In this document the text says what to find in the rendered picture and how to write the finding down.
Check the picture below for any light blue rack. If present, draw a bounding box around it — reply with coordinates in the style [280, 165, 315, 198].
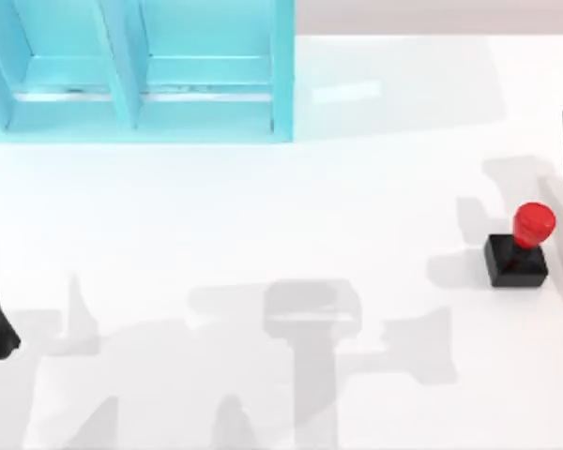
[0, 0, 296, 144]

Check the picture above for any red and black stamp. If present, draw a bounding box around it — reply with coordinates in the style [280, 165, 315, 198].
[483, 202, 557, 289]

